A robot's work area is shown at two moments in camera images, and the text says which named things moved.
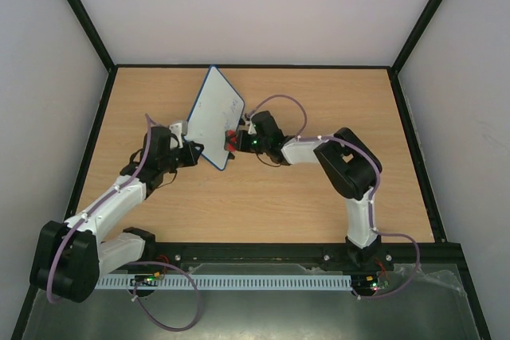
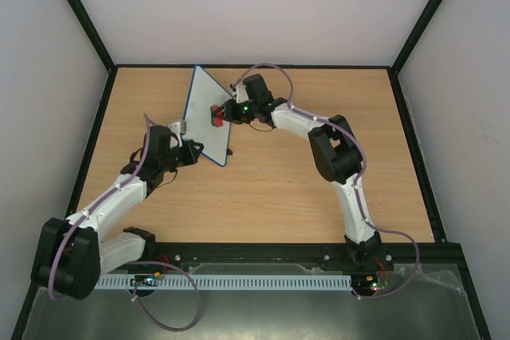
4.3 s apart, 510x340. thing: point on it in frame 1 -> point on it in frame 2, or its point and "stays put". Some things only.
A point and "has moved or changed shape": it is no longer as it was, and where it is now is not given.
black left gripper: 190,147 stays put
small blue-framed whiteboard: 219,109 has moved or changed shape
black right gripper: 240,141 -> 226,111
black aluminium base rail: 158,255 stays put
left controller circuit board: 147,280 stays put
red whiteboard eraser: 231,140 -> 217,116
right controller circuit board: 366,284 stays put
